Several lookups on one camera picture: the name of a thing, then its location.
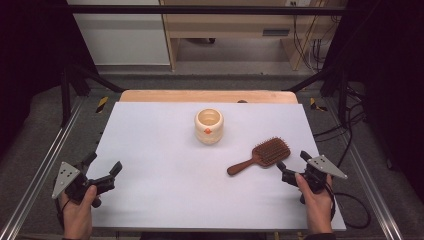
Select brown wooden paddle hairbrush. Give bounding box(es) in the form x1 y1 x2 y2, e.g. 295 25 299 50
226 136 292 177

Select black floor cables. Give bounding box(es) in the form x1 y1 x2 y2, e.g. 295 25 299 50
313 85 368 169

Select light wooden desk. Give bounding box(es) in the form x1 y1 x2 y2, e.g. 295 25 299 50
159 0 348 72

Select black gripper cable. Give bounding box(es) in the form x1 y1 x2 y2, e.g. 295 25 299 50
54 198 72 231
329 181 372 230

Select hanging cable bundle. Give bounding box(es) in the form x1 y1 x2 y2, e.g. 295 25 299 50
292 0 342 73

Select person's left hand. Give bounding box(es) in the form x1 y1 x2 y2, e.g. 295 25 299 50
59 184 98 240

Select light wooden table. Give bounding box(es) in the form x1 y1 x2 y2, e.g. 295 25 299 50
119 89 299 104

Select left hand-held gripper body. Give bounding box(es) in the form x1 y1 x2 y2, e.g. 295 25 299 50
51 161 117 209

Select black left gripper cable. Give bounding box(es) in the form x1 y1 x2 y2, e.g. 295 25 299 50
54 198 72 231

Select cream ceramic cup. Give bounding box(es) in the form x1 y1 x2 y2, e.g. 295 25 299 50
194 108 225 145

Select yellow black floor tape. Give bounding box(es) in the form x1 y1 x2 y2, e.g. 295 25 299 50
309 97 329 113
95 96 110 114

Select black curtain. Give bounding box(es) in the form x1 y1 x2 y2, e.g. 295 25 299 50
0 0 98 161
324 0 424 196

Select person's right hand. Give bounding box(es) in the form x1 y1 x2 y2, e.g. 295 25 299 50
294 173 335 235

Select black horizontal frame bar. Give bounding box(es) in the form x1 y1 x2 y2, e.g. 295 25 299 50
66 4 349 16

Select white cabinet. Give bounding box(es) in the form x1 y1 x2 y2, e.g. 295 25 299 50
66 0 171 66

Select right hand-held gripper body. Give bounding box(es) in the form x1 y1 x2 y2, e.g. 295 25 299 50
281 154 348 205

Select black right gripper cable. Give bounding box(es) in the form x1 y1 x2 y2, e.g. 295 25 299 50
329 181 372 230

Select white table mat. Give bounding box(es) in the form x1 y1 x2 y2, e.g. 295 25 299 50
90 101 347 233

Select aluminium floor rail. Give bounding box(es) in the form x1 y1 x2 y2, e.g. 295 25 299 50
324 99 405 240
0 96 85 240

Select black metal frame stand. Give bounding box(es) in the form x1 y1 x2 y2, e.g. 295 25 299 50
283 63 352 125
59 63 125 128

